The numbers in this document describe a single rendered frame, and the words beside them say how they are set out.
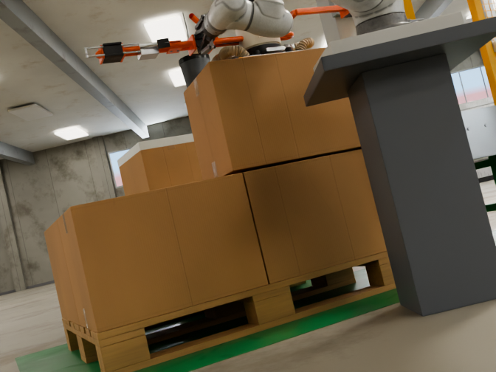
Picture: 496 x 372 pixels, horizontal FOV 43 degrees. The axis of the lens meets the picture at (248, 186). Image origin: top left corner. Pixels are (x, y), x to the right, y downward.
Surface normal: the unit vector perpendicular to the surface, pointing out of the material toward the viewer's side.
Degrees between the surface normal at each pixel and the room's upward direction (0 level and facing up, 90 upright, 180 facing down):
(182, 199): 90
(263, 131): 90
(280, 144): 90
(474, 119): 90
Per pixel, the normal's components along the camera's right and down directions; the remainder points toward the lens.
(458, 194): 0.00, -0.06
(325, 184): 0.38, -0.15
